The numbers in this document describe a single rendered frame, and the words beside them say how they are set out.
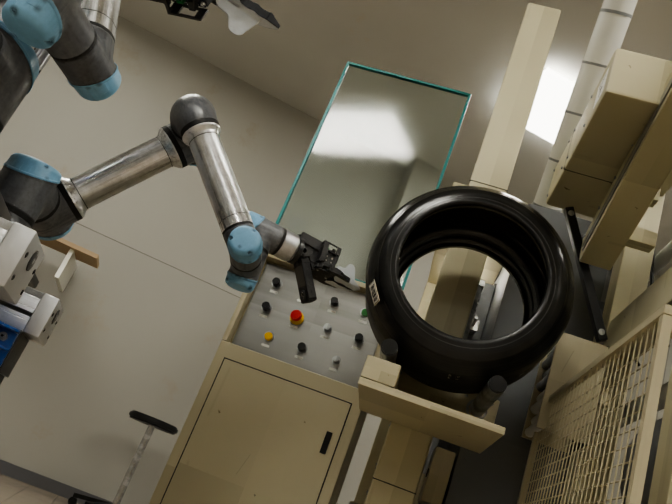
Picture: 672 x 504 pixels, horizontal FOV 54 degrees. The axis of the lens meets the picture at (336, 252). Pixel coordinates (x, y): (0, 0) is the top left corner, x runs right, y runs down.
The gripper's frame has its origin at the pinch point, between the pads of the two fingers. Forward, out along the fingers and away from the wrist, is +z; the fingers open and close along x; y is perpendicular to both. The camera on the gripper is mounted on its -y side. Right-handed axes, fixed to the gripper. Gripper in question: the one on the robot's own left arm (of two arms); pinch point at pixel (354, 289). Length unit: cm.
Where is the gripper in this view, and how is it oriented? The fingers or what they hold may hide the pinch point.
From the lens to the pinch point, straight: 175.7
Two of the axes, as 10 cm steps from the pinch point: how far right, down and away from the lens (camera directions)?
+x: -5.1, 2.7, 8.2
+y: 2.6, -8.5, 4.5
